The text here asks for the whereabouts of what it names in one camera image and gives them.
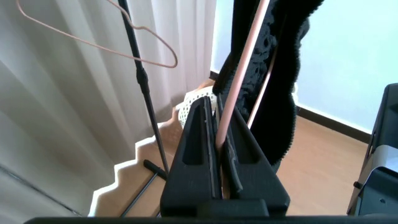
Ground black shorts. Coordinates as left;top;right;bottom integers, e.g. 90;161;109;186
211;0;326;174

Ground white laundry basket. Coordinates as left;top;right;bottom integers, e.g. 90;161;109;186
177;85;218;129

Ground beige curtain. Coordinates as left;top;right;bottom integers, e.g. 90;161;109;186
0;0;218;218

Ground black clothes rack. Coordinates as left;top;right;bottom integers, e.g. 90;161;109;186
116;0;171;218

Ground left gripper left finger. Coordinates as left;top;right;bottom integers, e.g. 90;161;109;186
159;95;223;218

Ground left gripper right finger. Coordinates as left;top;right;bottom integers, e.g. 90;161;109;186
215;92;291;217

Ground pink clothes hanger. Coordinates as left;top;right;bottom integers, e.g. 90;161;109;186
15;0;179;70
214;0;280;151

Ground grey curtain wand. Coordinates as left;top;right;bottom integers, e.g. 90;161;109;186
0;165;82;217

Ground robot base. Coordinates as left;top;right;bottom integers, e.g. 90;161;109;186
346;82;398;217

